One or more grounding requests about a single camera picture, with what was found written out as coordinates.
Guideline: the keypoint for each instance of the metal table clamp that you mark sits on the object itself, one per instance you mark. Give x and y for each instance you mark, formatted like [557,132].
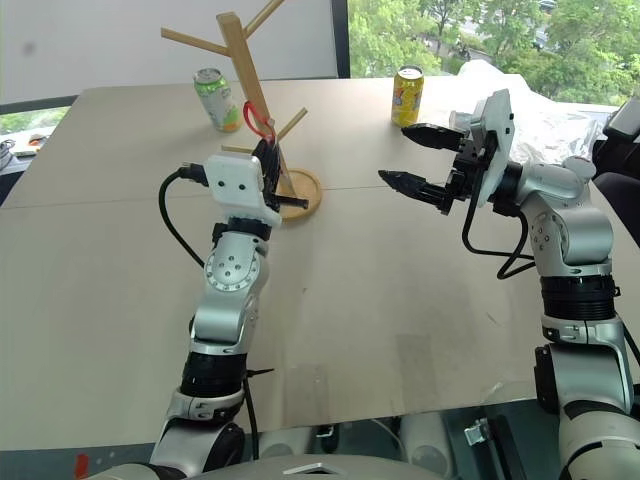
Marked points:
[475,433]

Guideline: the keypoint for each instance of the white crumpled plastic sheet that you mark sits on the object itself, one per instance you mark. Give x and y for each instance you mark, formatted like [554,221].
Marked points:
[540,115]

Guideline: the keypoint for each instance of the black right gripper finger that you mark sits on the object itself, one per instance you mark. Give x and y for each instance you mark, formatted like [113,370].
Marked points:
[435,136]
[407,182]

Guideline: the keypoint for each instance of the yellow drink can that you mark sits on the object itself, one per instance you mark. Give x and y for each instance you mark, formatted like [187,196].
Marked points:
[407,100]

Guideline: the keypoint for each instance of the black table clamp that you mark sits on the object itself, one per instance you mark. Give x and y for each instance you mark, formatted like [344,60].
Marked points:
[326,431]

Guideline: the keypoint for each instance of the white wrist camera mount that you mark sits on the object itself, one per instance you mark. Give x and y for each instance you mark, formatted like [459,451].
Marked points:
[500,125]
[235,175]

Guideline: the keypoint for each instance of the green drink can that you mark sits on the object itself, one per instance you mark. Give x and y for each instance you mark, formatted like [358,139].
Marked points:
[220,102]

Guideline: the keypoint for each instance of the grey rounded shape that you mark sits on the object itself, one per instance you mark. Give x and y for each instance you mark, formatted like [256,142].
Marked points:
[425,440]
[280,442]

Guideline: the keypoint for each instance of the grey cluttered side desk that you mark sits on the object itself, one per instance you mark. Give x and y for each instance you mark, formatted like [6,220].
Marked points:
[15,165]

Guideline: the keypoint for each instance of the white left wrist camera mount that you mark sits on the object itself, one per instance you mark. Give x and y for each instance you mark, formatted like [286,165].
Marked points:
[235,175]

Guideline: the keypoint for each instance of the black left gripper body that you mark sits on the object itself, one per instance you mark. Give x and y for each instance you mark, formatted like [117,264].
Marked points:
[271,175]

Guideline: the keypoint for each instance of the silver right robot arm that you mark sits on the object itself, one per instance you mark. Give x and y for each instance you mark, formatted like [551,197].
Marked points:
[575,235]

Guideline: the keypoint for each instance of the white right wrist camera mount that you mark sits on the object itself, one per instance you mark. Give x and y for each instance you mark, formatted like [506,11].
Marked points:
[500,125]

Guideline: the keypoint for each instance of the silver robot torso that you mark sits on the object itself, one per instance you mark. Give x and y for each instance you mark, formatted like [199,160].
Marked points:
[320,467]

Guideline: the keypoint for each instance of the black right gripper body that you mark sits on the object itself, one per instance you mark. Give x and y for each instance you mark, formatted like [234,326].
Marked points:
[467,172]

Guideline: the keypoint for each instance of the wooden tree stand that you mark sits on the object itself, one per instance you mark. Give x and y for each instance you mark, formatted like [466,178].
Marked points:
[240,55]

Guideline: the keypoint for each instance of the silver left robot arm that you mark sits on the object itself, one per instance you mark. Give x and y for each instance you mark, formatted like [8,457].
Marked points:
[230,270]

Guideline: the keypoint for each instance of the black window post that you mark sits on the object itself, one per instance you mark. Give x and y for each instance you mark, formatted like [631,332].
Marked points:
[341,40]

